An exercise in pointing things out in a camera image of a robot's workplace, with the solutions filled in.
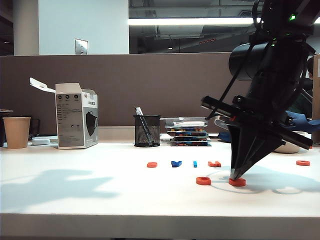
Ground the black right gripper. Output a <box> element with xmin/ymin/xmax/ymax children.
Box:
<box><xmin>200</xmin><ymin>71</ymin><xmax>314</xmax><ymax>180</ymax></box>

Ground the orange letter c magnet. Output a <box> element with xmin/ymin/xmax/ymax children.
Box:
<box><xmin>195</xmin><ymin>176</ymin><xmax>212</xmax><ymax>186</ymax></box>

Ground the flat magnet letter pack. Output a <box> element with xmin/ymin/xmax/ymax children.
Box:
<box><xmin>166</xmin><ymin>127</ymin><xmax>208</xmax><ymax>133</ymax></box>
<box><xmin>169</xmin><ymin>131</ymin><xmax>210</xmax><ymax>138</ymax></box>
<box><xmin>171</xmin><ymin>136</ymin><xmax>211</xmax><ymax>142</ymax></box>
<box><xmin>169</xmin><ymin>141</ymin><xmax>212</xmax><ymax>147</ymax></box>

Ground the beige pulp fibre tray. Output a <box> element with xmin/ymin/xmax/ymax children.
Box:
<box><xmin>273</xmin><ymin>144</ymin><xmax>303</xmax><ymax>154</ymax></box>

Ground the white labelled packet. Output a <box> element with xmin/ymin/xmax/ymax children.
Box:
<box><xmin>172</xmin><ymin>120</ymin><xmax>206</xmax><ymax>128</ymax></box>

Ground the person in green sweater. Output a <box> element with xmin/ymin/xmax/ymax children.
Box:
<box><xmin>289</xmin><ymin>57</ymin><xmax>315</xmax><ymax>118</ymax></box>

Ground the brown cardboard box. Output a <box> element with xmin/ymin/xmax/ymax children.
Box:
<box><xmin>311</xmin><ymin>53</ymin><xmax>320</xmax><ymax>145</ymax></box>

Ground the clear plastic box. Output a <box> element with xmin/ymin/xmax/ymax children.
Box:
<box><xmin>159</xmin><ymin>116</ymin><xmax>212</xmax><ymax>130</ymax></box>

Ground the black mesh pen holder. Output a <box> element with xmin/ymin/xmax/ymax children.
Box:
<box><xmin>132</xmin><ymin>114</ymin><xmax>162</xmax><ymax>148</ymax></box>

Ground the black and white pen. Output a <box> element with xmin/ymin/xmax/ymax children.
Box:
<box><xmin>134</xmin><ymin>106</ymin><xmax>154</xmax><ymax>146</ymax></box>

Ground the brown desk partition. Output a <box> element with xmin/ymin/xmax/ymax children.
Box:
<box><xmin>0</xmin><ymin>51</ymin><xmax>251</xmax><ymax>135</ymax></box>

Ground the long ceiling light strip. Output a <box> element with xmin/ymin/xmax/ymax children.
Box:
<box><xmin>128</xmin><ymin>17</ymin><xmax>320</xmax><ymax>26</ymax></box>

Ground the white face mask box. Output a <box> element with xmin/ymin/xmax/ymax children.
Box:
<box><xmin>29</xmin><ymin>77</ymin><xmax>99</xmax><ymax>150</ymax></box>

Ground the small white plastic case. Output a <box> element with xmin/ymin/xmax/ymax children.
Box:
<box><xmin>31</xmin><ymin>137</ymin><xmax>52</xmax><ymax>146</ymax></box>

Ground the dark drinking glass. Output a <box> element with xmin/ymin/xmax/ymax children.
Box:
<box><xmin>28</xmin><ymin>118</ymin><xmax>41</xmax><ymax>141</ymax></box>

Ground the brown paper cup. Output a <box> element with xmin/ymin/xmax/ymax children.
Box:
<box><xmin>2</xmin><ymin>116</ymin><xmax>32</xmax><ymax>150</ymax></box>

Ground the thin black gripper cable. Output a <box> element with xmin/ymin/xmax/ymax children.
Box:
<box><xmin>206</xmin><ymin>44</ymin><xmax>252</xmax><ymax>120</ymax></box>

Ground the beige partition base rail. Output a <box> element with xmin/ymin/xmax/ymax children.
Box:
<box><xmin>97</xmin><ymin>126</ymin><xmax>137</xmax><ymax>143</ymax></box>

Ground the metal wall switch plate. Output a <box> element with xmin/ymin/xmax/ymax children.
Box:
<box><xmin>74</xmin><ymin>38</ymin><xmax>89</xmax><ymax>55</ymax></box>

